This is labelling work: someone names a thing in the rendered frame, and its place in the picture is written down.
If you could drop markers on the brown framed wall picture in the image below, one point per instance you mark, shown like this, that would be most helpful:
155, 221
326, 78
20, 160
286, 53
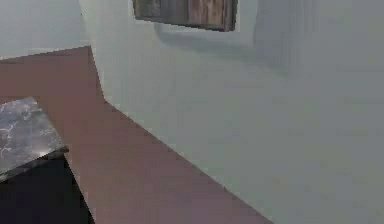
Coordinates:
186, 12

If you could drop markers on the black marble-top counter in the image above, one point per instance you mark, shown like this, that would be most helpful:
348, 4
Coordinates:
26, 156

